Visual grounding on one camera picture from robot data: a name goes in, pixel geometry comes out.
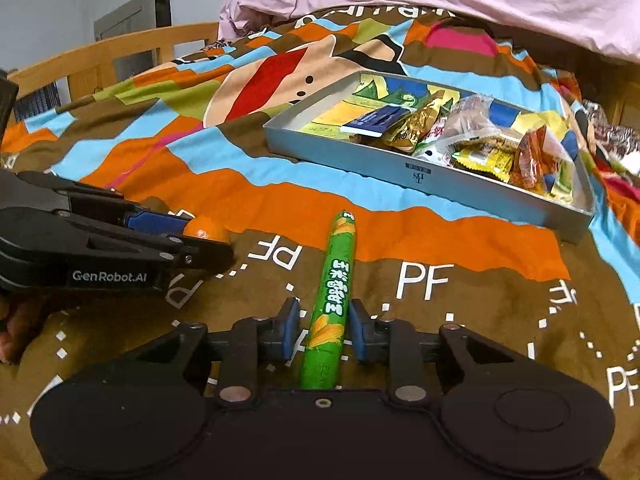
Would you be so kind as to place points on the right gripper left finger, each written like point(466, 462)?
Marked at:
point(249, 344)

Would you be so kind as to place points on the white green snack packet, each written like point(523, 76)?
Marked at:
point(439, 144)

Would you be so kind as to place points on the gold snack packet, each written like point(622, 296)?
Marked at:
point(405, 134)

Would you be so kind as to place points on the orange tangerine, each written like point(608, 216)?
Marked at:
point(205, 228)

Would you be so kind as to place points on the floral quilt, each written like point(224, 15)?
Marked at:
point(614, 149)

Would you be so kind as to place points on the colourful cartoon blanket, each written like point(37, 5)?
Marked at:
point(188, 137)

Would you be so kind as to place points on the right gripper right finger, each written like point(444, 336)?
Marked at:
point(396, 345)

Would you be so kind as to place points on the clear puffed rice packet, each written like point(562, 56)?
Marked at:
point(468, 120)

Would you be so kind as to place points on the yellow snack packet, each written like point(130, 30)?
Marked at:
point(488, 160)

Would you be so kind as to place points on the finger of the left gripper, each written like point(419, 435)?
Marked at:
point(199, 254)
point(154, 223)

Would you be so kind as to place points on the blue snack packet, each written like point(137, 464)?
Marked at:
point(376, 122)

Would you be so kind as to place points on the green corn sausage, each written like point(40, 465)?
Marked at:
point(324, 344)

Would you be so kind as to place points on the grey door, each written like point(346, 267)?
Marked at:
point(133, 16)

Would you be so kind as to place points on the wooden bed rail left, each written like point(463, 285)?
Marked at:
point(91, 67)

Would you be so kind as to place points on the person's left hand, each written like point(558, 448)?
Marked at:
point(23, 315)

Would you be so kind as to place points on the orange red snack packet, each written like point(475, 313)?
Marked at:
point(543, 166)

